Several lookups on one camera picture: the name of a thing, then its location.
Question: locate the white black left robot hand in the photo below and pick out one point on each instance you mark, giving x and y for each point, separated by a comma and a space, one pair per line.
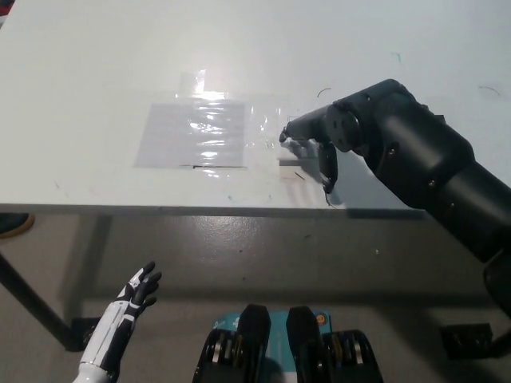
127, 307

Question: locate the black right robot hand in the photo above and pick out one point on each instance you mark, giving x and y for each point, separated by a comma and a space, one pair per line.
391, 131

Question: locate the white wall light switch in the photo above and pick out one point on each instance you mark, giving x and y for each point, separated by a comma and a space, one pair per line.
293, 157

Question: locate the black table leg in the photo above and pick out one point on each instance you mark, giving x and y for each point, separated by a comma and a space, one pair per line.
36, 299

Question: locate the clear plastic tape sheet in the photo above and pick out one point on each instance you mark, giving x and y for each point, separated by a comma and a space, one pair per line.
259, 131

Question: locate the black object with tan rim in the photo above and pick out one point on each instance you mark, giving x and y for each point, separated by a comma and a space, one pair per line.
14, 226

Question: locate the grey tape patch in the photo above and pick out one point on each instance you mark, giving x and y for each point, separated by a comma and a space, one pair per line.
171, 135

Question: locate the red and dark object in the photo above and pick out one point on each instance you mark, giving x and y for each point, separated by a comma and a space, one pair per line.
6, 12

